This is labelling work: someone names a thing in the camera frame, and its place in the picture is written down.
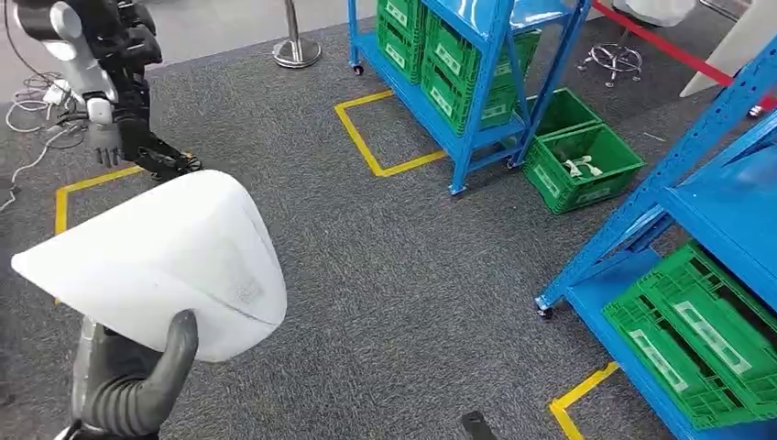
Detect white plastic shell part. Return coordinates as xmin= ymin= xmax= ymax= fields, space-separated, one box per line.
xmin=10 ymin=170 xmax=289 ymax=364

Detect pale slanted panel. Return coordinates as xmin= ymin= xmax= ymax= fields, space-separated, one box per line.
xmin=679 ymin=0 xmax=777 ymax=99

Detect chrome stanchion post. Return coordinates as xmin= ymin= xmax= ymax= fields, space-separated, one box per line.
xmin=271 ymin=0 xmax=323 ymax=70

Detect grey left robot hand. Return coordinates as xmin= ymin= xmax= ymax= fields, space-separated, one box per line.
xmin=71 ymin=309 xmax=200 ymax=397

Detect white item in crate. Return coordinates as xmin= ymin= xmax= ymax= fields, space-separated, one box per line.
xmin=561 ymin=155 xmax=604 ymax=179

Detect black and silver humanoid robot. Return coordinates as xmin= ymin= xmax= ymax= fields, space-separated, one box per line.
xmin=12 ymin=0 xmax=204 ymax=183

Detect chrome stool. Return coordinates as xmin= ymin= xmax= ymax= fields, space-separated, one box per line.
xmin=576 ymin=0 xmax=699 ymax=90

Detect blue metal shelf rack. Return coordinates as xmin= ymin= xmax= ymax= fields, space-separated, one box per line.
xmin=346 ymin=0 xmax=594 ymax=197
xmin=533 ymin=36 xmax=777 ymax=440

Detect white cable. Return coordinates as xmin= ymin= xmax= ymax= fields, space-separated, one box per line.
xmin=0 ymin=71 xmax=89 ymax=211

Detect red barrier belt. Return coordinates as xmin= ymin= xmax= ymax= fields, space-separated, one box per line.
xmin=591 ymin=0 xmax=777 ymax=112

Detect white power adapter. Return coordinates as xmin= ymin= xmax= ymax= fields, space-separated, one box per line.
xmin=43 ymin=79 xmax=74 ymax=105

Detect green plastic crate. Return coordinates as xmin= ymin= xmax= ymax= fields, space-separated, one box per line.
xmin=602 ymin=283 xmax=757 ymax=431
xmin=423 ymin=10 xmax=542 ymax=93
xmin=377 ymin=0 xmax=429 ymax=40
xmin=638 ymin=241 xmax=777 ymax=420
xmin=516 ymin=87 xmax=604 ymax=142
xmin=522 ymin=123 xmax=646 ymax=215
xmin=421 ymin=63 xmax=524 ymax=138
xmin=377 ymin=27 xmax=427 ymax=85

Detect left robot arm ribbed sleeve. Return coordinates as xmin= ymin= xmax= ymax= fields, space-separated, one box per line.
xmin=53 ymin=376 xmax=179 ymax=440

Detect black robot foot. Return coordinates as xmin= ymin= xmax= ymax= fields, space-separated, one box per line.
xmin=459 ymin=411 xmax=499 ymax=440

